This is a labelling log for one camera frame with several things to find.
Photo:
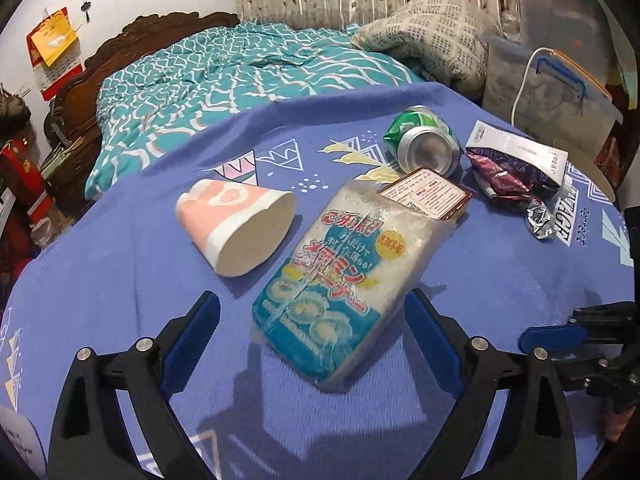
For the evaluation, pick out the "blue printed blanket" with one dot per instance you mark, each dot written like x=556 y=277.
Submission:
x=125 y=260

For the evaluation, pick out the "purple snack wrapper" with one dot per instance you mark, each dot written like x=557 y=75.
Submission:
x=500 y=170

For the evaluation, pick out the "red and yellow wall calendar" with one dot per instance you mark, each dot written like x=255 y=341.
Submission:
x=52 y=42

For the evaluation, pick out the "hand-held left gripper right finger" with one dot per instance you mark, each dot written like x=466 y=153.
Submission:
x=432 y=345

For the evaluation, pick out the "carved wooden headboard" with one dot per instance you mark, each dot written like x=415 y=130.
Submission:
x=150 y=30

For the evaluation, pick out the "blue and white sponge packet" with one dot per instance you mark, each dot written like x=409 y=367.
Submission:
x=325 y=285

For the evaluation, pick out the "hanging keys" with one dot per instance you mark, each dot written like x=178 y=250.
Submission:
x=86 y=6

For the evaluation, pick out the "red-brown carton box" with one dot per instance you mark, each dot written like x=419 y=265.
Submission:
x=425 y=192

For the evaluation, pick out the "pink paper cup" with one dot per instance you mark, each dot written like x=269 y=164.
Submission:
x=215 y=210

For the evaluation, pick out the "dark wooden nightstand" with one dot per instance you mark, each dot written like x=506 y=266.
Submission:
x=67 y=180

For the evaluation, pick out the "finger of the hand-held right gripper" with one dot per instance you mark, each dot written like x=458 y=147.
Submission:
x=550 y=337
x=605 y=317

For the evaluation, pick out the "red gift box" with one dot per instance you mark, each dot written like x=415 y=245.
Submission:
x=20 y=170

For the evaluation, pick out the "crumpled silver foil wrapper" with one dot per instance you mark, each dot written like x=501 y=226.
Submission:
x=540 y=222

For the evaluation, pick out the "grey patterned pillow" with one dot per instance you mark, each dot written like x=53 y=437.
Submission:
x=430 y=30

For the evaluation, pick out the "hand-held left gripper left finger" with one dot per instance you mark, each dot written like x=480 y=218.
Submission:
x=192 y=340

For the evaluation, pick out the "crushed green can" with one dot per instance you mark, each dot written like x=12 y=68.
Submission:
x=425 y=145

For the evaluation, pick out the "teal patterned quilt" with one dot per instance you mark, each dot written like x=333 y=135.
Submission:
x=200 y=75

